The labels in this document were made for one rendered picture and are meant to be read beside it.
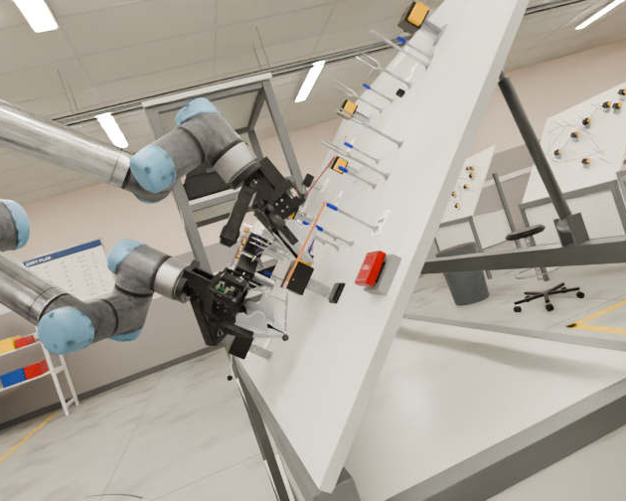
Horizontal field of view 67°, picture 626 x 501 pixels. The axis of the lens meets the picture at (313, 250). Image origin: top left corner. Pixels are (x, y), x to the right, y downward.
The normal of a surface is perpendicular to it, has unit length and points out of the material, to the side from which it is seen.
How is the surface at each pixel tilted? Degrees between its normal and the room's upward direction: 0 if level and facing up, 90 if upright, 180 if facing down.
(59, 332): 90
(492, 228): 90
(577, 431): 90
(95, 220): 90
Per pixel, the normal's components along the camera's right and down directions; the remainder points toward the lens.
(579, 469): 0.25, -0.07
